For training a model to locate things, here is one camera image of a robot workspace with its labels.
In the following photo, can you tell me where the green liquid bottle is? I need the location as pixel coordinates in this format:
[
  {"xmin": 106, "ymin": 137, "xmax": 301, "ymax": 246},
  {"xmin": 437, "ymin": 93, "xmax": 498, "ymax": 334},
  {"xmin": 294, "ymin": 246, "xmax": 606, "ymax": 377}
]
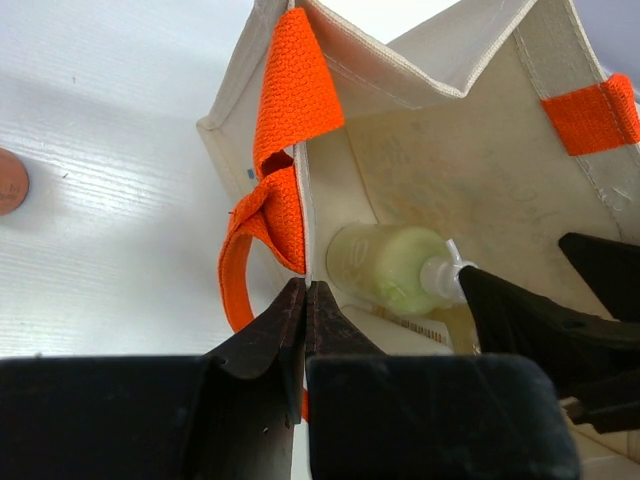
[{"xmin": 326, "ymin": 223, "xmax": 475, "ymax": 316}]

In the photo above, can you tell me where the canvas bag with orange handles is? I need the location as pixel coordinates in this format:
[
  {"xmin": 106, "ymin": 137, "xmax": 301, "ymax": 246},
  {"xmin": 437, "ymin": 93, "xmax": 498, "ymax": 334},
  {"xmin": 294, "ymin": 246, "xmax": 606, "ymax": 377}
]
[{"xmin": 194, "ymin": 0, "xmax": 640, "ymax": 480}]

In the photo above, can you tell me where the yellow liquid clear bottle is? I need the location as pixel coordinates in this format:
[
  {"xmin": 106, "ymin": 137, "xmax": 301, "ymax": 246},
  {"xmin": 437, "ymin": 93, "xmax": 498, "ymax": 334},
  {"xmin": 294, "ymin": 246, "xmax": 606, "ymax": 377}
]
[{"xmin": 372, "ymin": 305, "xmax": 481, "ymax": 355}]

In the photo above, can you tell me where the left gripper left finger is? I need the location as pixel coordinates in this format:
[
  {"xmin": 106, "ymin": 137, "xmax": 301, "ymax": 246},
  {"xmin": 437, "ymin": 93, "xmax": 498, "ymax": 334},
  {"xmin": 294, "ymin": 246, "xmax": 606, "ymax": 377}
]
[{"xmin": 1, "ymin": 279, "xmax": 306, "ymax": 479}]

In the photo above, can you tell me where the orange bottle blue cap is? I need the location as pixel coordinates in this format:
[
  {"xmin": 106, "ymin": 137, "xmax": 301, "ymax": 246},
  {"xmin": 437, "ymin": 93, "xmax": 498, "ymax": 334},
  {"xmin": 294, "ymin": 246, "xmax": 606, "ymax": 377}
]
[{"xmin": 0, "ymin": 149, "xmax": 30, "ymax": 215}]

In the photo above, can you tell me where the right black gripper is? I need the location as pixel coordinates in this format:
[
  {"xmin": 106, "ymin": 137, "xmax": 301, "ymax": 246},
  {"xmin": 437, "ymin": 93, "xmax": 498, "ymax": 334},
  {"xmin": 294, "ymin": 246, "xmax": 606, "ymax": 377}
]
[{"xmin": 459, "ymin": 232, "xmax": 640, "ymax": 434}]

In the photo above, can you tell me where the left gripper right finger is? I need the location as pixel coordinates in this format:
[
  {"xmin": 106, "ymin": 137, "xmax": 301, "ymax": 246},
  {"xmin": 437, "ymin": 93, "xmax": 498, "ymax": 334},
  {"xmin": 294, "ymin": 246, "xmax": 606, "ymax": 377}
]
[{"xmin": 306, "ymin": 282, "xmax": 580, "ymax": 479}]

